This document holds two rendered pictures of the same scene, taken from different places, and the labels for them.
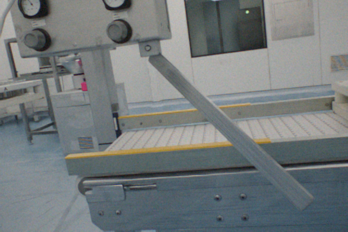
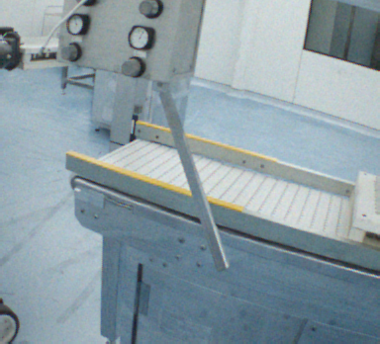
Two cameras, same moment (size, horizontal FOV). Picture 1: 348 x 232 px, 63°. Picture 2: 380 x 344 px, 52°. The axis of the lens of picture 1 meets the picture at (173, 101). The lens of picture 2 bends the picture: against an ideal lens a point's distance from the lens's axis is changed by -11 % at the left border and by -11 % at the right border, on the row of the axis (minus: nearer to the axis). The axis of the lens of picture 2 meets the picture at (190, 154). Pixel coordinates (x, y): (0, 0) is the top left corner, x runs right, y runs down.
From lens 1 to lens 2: 0.28 m
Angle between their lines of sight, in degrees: 14
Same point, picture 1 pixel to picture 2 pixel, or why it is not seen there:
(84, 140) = not seen: hidden behind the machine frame
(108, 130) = (123, 130)
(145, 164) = (128, 186)
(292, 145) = (258, 221)
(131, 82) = (212, 51)
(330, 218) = (268, 290)
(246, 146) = (202, 208)
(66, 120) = (107, 79)
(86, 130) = not seen: hidden behind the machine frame
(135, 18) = (150, 60)
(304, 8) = not seen: outside the picture
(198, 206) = (162, 240)
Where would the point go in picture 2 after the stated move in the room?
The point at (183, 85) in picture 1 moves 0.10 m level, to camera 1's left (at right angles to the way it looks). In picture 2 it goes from (176, 131) to (115, 119)
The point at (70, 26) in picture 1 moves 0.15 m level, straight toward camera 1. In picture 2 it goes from (98, 48) to (82, 64)
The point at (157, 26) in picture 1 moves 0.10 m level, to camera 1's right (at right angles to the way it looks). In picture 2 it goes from (167, 73) to (235, 86)
